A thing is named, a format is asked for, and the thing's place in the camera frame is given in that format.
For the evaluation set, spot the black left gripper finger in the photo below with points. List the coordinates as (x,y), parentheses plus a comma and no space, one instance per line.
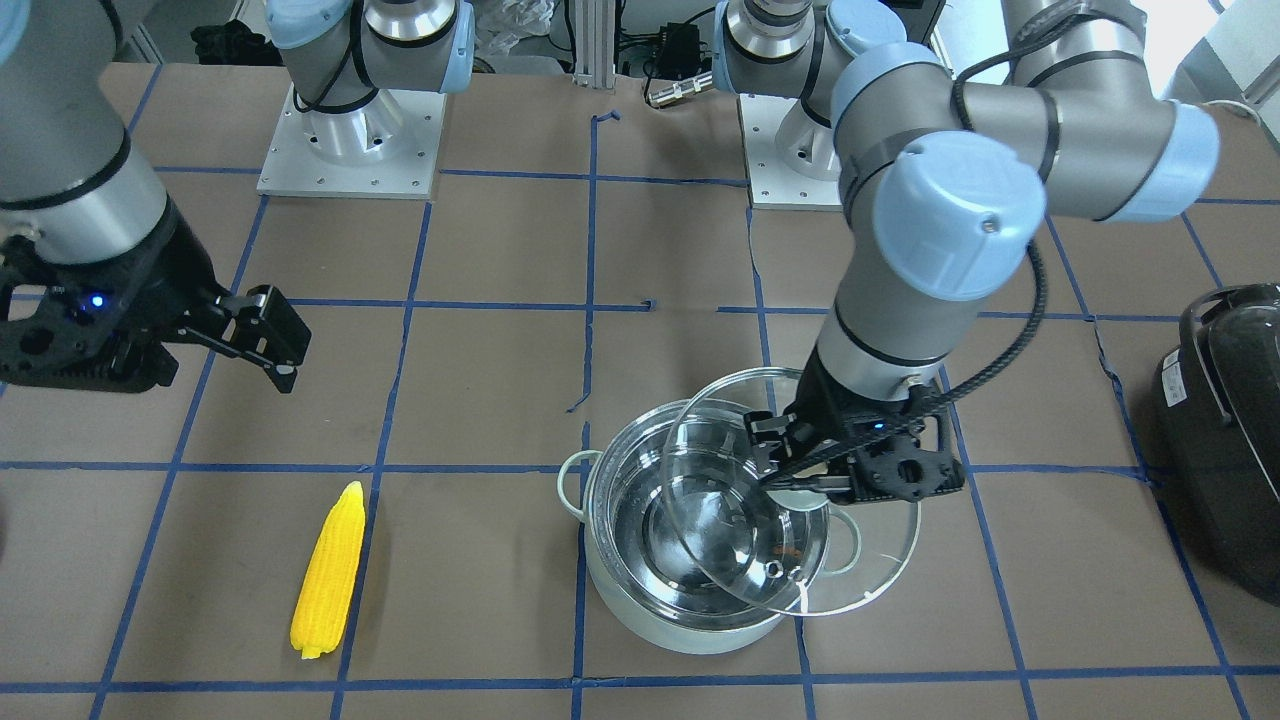
(777,440)
(833,487)

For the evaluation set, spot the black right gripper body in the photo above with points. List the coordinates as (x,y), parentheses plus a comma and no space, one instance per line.
(168,272)

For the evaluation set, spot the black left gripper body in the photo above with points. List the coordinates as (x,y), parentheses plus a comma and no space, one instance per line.
(822,395)

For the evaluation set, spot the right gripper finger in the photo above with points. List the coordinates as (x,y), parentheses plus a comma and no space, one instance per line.
(266,303)
(275,351)

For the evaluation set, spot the glass pot lid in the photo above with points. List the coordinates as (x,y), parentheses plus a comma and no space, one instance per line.
(790,553)

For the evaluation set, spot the yellow corn cob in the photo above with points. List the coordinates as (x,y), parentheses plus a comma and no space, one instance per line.
(321,613)

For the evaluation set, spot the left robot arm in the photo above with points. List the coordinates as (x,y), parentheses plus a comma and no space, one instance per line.
(944,179)

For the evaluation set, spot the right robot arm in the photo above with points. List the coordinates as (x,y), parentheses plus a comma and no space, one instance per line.
(87,220)

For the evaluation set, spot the pale green steel pot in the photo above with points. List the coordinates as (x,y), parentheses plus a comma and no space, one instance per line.
(683,547)

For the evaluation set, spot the black rice cooker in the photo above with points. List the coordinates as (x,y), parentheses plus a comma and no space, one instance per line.
(1219,412)

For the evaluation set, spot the black power adapter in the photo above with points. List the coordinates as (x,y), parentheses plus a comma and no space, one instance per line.
(680,52)

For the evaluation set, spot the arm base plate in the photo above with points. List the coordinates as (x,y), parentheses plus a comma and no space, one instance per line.
(386,150)
(789,156)

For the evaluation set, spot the silver cable connector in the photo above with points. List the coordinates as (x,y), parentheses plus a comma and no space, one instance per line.
(679,91)

